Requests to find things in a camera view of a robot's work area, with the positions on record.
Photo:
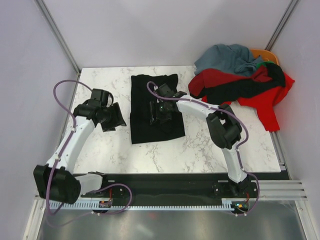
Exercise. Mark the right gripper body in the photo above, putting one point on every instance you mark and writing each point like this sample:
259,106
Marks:
163,112

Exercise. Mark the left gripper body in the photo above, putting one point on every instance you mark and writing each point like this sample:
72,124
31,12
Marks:
108,114

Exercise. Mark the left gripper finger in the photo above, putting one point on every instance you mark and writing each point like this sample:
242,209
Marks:
106,127
119,120

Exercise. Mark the black t-shirt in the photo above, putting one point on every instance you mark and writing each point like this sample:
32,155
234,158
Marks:
142,131
219,87

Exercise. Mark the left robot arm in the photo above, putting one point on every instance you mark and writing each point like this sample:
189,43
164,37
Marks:
55,180

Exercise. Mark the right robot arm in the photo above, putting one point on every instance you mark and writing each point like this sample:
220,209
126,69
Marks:
226,131

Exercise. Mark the black t-shirt in pile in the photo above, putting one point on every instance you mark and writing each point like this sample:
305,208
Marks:
219,87

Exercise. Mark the grey-blue t-shirt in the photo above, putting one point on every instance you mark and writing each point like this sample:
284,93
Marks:
233,59

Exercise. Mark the red t-shirt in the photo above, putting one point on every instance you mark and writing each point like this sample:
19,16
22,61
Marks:
264,104

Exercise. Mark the green garment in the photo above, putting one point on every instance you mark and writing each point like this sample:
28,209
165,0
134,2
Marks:
264,63

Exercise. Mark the orange basket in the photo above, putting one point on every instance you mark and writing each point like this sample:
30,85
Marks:
265,55

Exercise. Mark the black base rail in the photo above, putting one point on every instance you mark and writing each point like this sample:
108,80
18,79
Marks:
170,189

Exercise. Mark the left aluminium corner post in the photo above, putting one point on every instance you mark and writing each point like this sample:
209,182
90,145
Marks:
58,35

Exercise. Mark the aluminium corner post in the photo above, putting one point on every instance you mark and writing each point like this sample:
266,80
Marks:
58,35
282,23

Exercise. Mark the white cable duct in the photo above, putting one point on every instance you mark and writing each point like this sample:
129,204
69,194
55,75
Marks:
104,205

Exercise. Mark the aluminium extrusion frame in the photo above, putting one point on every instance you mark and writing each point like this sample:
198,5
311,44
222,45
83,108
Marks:
281,208

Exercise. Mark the right aluminium corner post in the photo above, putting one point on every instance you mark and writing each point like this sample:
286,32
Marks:
282,23

